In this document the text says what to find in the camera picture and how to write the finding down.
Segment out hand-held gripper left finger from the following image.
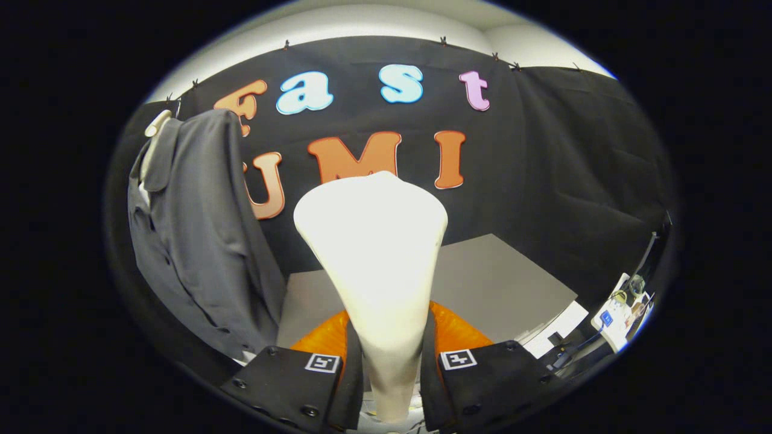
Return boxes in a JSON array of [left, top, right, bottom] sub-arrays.
[[220, 309, 364, 432]]

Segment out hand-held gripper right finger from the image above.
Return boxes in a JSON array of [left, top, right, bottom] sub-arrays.
[[420, 300, 565, 432]]

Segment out grey polo shirt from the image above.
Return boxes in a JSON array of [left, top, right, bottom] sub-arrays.
[[127, 108, 287, 362]]

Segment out beige garment hanger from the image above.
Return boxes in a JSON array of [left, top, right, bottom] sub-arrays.
[[140, 110, 173, 184]]

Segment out grey cabinet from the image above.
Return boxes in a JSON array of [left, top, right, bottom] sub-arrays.
[[276, 233, 578, 350]]

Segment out white flat board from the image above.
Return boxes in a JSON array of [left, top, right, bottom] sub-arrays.
[[522, 300, 590, 359]]

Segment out white side table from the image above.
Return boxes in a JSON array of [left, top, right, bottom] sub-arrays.
[[591, 272, 655, 353]]

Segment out black computer monitor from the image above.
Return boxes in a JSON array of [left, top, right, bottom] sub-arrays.
[[627, 211, 673, 290]]

